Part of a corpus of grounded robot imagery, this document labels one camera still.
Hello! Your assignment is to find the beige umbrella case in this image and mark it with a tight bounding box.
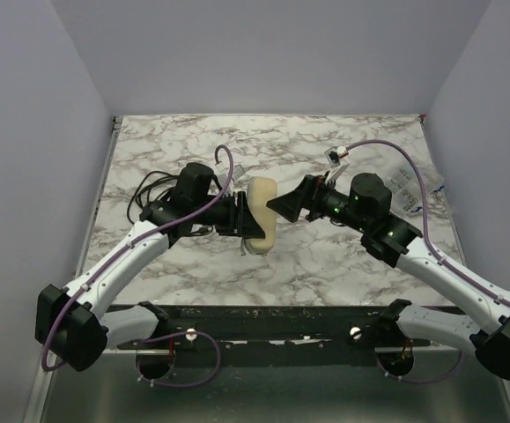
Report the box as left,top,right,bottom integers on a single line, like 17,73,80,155
244,177,277,255

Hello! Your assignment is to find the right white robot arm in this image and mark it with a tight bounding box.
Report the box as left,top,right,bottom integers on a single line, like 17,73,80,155
267,173,510,381

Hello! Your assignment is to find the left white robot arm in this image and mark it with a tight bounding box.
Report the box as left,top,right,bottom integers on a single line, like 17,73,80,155
35,163,277,371

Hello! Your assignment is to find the clear plastic screw box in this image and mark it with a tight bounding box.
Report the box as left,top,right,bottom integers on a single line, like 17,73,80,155
384,162,444,215

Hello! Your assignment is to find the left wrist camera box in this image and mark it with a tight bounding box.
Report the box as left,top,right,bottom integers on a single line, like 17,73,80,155
215,162,246,184

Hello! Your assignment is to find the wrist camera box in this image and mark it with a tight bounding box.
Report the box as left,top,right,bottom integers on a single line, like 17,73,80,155
324,146,349,184
215,162,246,184

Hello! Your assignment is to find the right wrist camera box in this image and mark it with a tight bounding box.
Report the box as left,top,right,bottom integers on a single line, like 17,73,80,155
324,146,349,184

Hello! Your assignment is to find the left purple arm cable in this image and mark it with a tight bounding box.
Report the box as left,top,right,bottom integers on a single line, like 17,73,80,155
41,145,236,372

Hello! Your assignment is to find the black coiled cable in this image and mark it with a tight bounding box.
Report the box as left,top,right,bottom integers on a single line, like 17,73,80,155
126,170,211,237

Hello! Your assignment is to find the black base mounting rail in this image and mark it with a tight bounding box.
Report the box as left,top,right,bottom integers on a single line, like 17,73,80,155
117,303,432,367

